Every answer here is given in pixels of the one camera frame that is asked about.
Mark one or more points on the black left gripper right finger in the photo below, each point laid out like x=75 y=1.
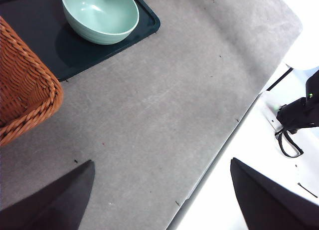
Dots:
x=271 y=207

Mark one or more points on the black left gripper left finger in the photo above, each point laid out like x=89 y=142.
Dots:
x=49 y=207

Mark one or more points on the teal ceramic bowl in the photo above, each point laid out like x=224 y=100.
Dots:
x=99 y=18

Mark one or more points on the brown wicker basket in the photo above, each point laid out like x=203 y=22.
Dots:
x=22 y=90

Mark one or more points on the dark green rectangular tray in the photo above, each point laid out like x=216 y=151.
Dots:
x=37 y=35

